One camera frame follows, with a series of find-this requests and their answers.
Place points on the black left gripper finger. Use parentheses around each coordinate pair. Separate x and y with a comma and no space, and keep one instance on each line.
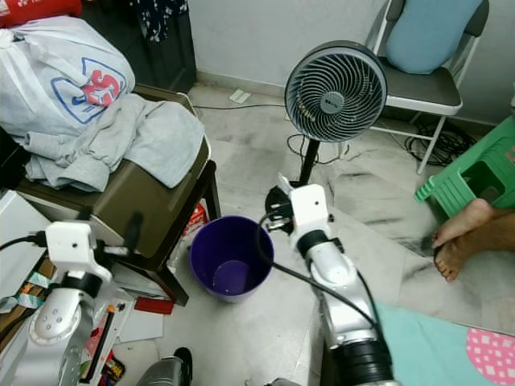
(133,233)

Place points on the brown stool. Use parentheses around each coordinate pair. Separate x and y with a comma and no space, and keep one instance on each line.
(121,209)

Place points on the purple bucket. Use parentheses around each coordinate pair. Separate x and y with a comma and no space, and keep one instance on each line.
(225,249)

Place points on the red white packet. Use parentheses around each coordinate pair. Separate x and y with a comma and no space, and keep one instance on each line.
(196,215)

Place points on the red flat book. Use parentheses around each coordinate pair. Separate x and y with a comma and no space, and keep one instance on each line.
(154,305)

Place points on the white paper sheet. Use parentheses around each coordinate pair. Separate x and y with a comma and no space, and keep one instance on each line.
(141,326)

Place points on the teal white packet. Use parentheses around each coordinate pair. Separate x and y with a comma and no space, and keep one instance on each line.
(39,281)

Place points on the grey sweatshirt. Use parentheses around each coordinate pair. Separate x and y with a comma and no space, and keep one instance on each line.
(161,137)

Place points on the silver left robot leg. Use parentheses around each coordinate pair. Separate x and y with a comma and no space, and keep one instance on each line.
(165,371)

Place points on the grey standing fan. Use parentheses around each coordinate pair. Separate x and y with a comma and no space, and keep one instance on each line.
(334,92)

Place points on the black box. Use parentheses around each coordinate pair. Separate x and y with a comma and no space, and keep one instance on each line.
(10,161)

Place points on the black cabinet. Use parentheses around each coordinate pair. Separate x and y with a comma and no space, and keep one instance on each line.
(169,68)

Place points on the green plastic stool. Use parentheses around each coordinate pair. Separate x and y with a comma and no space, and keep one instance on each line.
(451,181)

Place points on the grey bag with logo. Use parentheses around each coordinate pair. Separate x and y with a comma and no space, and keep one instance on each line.
(40,80)

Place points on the grey folding chair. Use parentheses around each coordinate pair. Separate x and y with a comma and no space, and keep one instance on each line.
(422,88)

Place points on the black floral garment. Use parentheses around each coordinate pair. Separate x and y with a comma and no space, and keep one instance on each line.
(157,16)

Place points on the light blue cushion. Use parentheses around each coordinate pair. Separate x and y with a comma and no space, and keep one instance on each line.
(430,32)

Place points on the red bag white print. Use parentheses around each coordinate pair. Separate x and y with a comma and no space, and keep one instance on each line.
(40,10)

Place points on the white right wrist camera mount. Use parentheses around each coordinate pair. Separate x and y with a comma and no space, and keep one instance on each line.
(307,211)

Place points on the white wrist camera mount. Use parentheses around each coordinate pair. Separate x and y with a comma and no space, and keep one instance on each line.
(307,211)
(72,245)

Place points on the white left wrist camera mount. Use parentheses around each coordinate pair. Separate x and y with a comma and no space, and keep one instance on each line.
(72,245)

